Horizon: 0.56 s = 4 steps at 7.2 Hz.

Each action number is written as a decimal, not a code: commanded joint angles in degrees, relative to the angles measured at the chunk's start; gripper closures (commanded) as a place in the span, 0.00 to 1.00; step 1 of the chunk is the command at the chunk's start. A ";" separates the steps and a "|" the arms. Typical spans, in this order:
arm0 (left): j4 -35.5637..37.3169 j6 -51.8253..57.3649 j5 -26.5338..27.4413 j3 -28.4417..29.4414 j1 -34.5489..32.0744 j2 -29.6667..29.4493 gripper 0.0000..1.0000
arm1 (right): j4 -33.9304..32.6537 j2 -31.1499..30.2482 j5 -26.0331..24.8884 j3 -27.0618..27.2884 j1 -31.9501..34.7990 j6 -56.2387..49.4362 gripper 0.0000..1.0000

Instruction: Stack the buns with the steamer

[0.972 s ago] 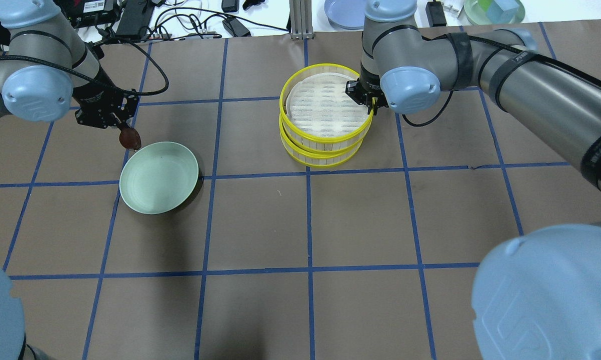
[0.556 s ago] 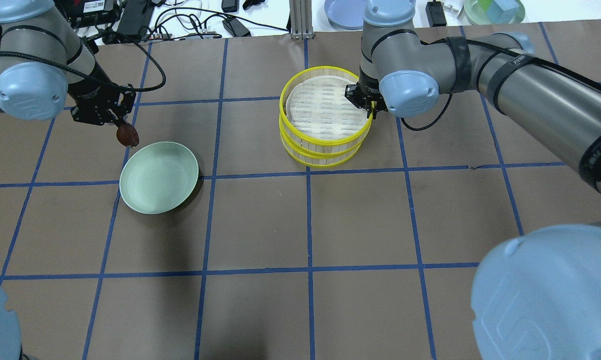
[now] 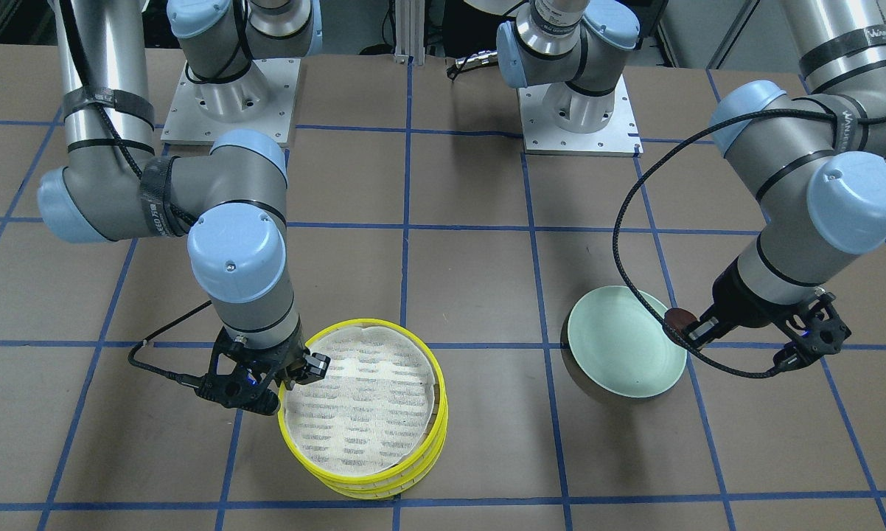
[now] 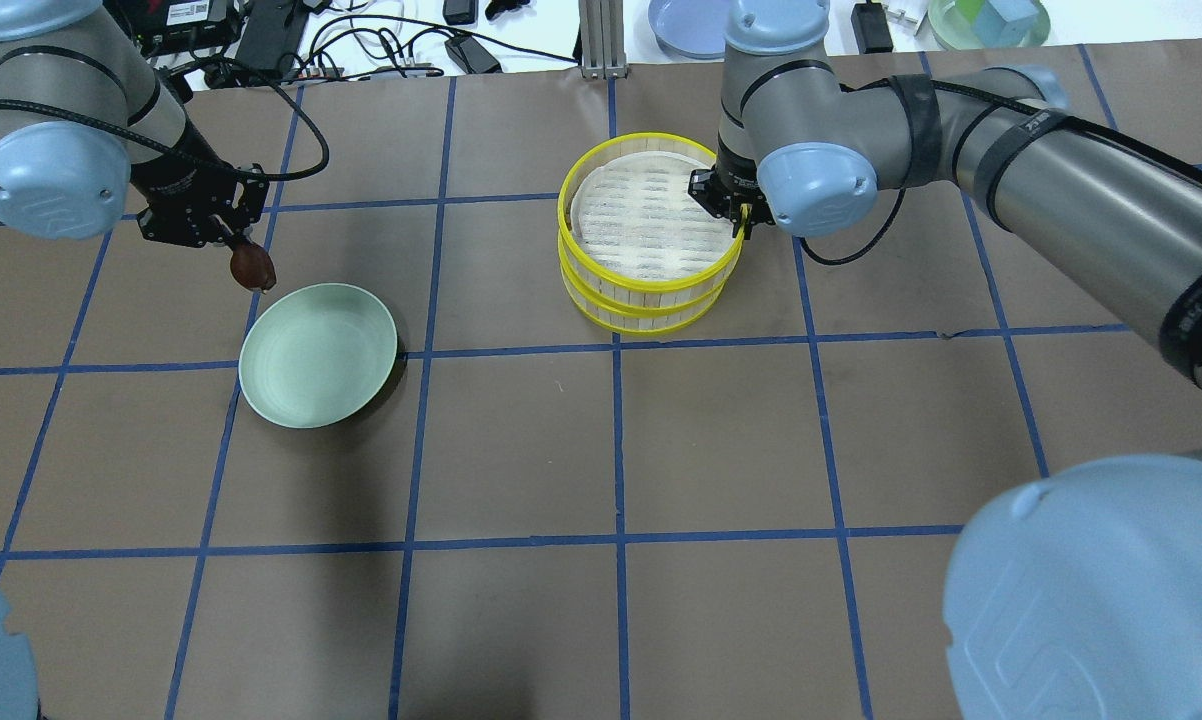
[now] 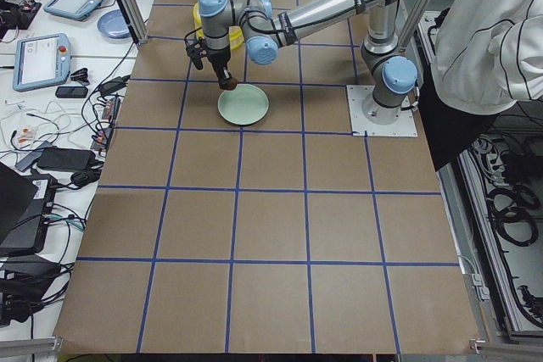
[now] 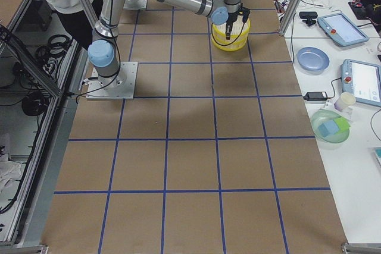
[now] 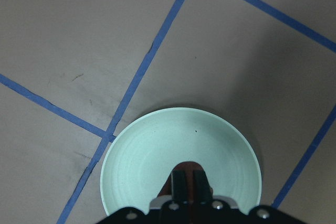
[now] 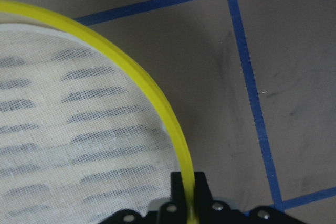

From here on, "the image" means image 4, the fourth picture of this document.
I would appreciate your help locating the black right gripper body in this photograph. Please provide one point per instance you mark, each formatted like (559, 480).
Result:
(735, 178)

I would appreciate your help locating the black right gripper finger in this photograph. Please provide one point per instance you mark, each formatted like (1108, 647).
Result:
(742, 222)

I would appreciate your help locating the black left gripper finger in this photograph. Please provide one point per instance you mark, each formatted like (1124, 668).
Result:
(233, 232)

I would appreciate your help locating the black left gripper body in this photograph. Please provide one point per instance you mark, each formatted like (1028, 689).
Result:
(177, 186)

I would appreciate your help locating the brown steamed bun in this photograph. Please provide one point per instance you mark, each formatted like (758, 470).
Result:
(251, 267)

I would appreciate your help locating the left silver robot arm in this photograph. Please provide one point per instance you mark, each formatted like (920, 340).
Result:
(84, 119)

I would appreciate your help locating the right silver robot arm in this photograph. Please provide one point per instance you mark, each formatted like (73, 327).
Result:
(1077, 596)

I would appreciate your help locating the light green plate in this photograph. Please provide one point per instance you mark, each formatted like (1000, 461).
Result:
(318, 355)

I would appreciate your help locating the blue plate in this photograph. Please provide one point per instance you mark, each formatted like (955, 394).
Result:
(692, 29)

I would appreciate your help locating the black power adapter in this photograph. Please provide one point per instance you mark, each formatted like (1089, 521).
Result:
(870, 28)

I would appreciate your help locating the green bowl with sponges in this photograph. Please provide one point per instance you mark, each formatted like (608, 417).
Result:
(971, 25)

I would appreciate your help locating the aluminium frame post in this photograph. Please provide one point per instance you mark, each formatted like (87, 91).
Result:
(602, 40)

